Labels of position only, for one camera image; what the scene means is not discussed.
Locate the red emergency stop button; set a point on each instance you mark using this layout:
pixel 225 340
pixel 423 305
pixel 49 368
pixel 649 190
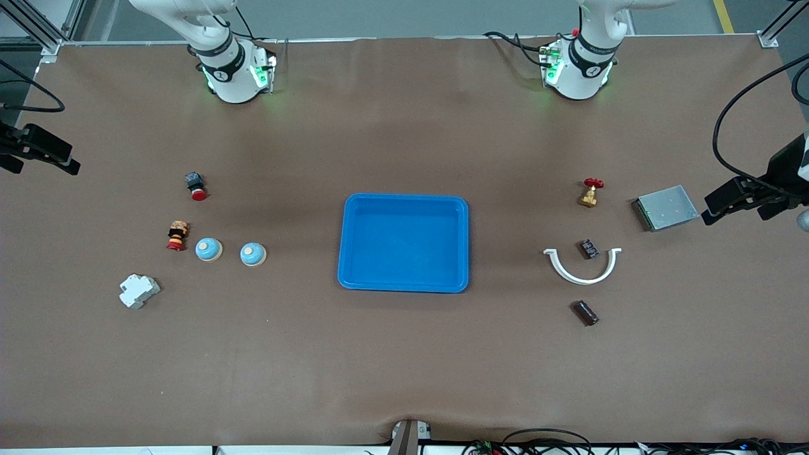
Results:
pixel 196 187

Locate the grey camera post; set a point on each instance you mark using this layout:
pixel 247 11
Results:
pixel 404 437

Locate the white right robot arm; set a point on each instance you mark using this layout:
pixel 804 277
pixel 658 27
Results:
pixel 227 69

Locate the red yellow push button switch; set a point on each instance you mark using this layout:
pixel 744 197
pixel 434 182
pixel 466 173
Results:
pixel 177 236

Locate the aluminium frame profile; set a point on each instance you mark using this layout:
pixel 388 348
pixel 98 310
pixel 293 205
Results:
pixel 50 47
pixel 768 39

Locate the blue plastic tray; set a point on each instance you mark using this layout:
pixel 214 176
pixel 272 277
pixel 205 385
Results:
pixel 404 243

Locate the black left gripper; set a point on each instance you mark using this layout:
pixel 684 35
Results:
pixel 782 172

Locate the black printed capacitor block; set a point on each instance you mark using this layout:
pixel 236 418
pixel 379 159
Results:
pixel 589 248

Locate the brown capacitor block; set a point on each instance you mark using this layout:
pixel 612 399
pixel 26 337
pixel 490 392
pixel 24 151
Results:
pixel 585 313

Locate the grey metal box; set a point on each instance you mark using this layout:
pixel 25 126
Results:
pixel 667 207

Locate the white curved pipe clamp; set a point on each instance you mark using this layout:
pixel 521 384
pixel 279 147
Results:
pixel 582 280

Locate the brown table cover mat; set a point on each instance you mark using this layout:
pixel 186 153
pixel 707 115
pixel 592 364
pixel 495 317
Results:
pixel 404 354

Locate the white circuit breaker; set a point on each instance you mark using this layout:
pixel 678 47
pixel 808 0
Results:
pixel 139 291

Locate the light blue call bell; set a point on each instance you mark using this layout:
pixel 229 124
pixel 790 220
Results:
pixel 208 249
pixel 253 254

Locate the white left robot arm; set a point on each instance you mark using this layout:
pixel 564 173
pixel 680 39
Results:
pixel 581 69

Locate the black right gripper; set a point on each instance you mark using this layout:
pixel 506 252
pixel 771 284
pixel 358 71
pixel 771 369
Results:
pixel 7 143

